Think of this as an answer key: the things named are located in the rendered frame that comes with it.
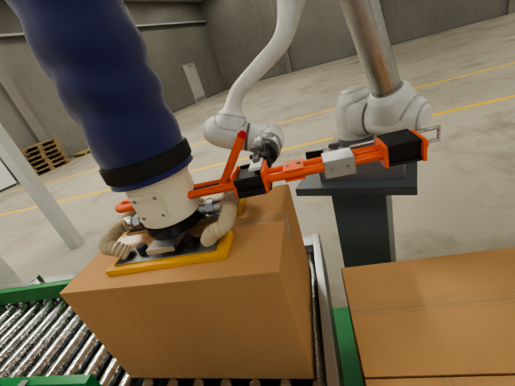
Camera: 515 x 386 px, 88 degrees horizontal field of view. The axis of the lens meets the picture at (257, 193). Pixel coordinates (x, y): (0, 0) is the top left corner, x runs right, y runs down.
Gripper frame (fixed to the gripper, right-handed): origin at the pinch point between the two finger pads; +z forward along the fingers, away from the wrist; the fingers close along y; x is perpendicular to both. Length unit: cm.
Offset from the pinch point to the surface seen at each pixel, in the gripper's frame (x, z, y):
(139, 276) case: 33.1, 16.4, 13.0
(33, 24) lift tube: 29, 11, -42
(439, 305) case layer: -42, 0, 53
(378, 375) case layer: -20, 19, 53
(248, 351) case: 11.8, 19.7, 40.0
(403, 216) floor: -70, -121, 105
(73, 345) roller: 93, 4, 54
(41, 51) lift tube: 30.3, 10.9, -38.0
